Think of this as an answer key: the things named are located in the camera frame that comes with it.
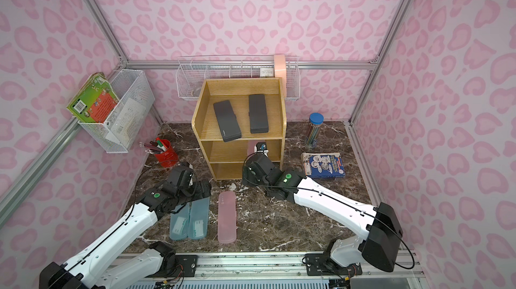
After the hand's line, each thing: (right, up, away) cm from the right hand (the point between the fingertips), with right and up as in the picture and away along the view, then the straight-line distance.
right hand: (251, 170), depth 76 cm
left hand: (-20, -7, +5) cm, 22 cm away
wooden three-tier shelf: (-11, +4, +8) cm, 14 cm away
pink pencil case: (-1, +9, +10) cm, 13 cm away
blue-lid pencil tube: (+29, +21, +19) cm, 40 cm away
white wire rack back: (-30, +43, +20) cm, 56 cm away
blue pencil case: (-22, -22, +8) cm, 32 cm away
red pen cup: (-42, +3, +21) cm, 47 cm away
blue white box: (+33, -1, +22) cm, 40 cm away
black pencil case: (+2, +22, +3) cm, 22 cm away
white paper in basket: (-52, +18, +7) cm, 56 cm away
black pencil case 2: (-9, +19, 0) cm, 21 cm away
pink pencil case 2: (-11, -21, +8) cm, 25 cm away
